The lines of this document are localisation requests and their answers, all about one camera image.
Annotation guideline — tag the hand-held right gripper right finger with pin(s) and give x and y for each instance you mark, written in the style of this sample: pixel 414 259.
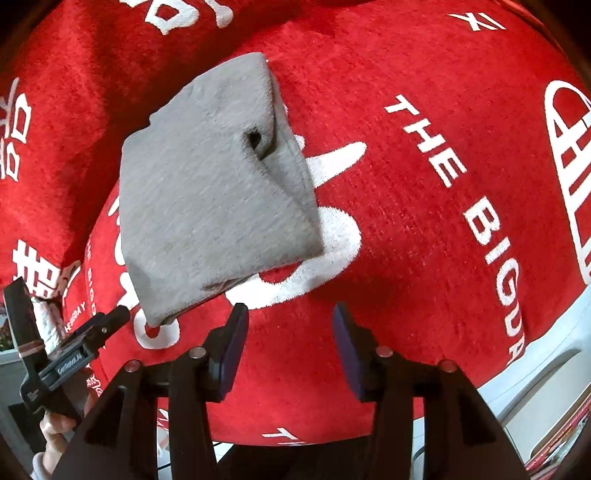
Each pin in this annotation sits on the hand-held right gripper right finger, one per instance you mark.
pixel 345 350

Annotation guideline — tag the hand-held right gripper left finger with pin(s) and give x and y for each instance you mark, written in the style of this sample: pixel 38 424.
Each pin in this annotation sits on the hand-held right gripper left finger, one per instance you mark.
pixel 231 350

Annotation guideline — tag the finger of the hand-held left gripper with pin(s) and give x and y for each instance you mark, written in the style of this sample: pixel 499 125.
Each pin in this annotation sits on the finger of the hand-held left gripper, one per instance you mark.
pixel 104 325

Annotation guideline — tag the grey knit garment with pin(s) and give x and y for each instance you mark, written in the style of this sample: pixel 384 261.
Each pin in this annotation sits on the grey knit garment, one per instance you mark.
pixel 203 194

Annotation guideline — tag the person's left forearm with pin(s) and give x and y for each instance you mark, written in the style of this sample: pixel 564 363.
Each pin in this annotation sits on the person's left forearm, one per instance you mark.
pixel 44 467

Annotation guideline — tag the person's left hand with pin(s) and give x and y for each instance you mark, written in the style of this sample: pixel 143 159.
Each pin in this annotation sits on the person's left hand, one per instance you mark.
pixel 57 431

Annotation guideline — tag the red printed blanket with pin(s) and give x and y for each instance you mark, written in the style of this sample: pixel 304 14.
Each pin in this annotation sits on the red printed blanket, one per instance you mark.
pixel 406 221

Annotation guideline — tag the light grey plastic furniture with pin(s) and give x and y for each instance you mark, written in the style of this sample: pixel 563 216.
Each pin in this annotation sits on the light grey plastic furniture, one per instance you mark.
pixel 545 369

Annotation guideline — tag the red blanket with white characters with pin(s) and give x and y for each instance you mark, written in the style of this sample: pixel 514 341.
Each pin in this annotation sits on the red blanket with white characters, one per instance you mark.
pixel 60 115

